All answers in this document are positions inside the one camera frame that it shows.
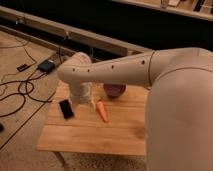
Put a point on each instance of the dark power adapter box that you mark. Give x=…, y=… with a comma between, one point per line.
x=46, y=66

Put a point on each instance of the orange carrot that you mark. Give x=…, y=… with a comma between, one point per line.
x=101, y=109

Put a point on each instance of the black phone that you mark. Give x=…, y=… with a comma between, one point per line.
x=66, y=109

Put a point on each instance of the dark purple bowl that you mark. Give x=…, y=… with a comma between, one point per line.
x=114, y=91

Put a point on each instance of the small black device on floor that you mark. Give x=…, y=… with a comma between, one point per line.
x=23, y=67

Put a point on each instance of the wooden table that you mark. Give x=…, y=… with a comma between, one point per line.
x=122, y=134

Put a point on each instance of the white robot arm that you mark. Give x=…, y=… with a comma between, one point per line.
x=179, y=109

